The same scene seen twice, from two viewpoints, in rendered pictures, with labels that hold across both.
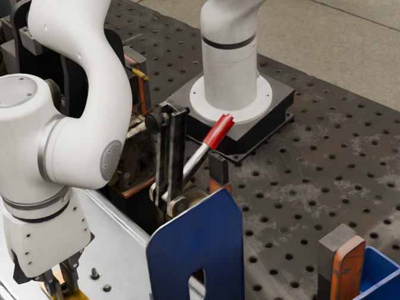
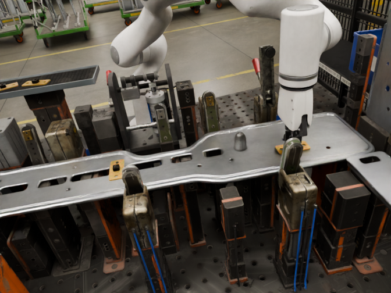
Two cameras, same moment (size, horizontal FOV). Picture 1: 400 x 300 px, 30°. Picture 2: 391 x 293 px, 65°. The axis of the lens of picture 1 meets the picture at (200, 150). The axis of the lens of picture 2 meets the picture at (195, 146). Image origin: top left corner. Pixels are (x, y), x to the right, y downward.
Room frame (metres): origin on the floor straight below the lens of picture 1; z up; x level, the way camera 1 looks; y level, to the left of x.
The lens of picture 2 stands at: (0.52, 0.88, 1.49)
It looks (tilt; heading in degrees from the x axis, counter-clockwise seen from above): 34 degrees down; 303
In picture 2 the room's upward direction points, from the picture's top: 8 degrees counter-clockwise
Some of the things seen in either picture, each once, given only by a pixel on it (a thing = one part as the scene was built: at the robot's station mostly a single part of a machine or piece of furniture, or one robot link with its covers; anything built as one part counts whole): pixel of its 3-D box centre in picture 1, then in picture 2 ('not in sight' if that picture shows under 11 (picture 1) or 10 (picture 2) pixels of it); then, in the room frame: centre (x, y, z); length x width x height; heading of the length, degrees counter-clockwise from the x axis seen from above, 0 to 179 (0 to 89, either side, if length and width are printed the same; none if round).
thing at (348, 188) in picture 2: not in sight; (337, 224); (0.53, 0.27, 0.84); 0.11 x 0.10 x 0.28; 128
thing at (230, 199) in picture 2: not in sight; (234, 238); (0.75, 0.42, 0.84); 0.11 x 0.08 x 0.29; 128
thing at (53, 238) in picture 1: (46, 225); (295, 101); (0.67, 0.20, 1.14); 0.10 x 0.07 x 0.11; 128
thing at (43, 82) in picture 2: not in sight; (35, 81); (1.46, 0.33, 1.17); 0.08 x 0.04 x 0.01; 23
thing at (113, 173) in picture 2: not in sight; (116, 168); (1.07, 0.45, 1.01); 0.08 x 0.04 x 0.01; 128
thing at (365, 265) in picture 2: not in sight; (370, 220); (0.46, 0.23, 0.84); 0.11 x 0.06 x 0.29; 128
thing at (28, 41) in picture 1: (80, 128); (154, 140); (1.12, 0.22, 0.94); 0.18 x 0.13 x 0.49; 38
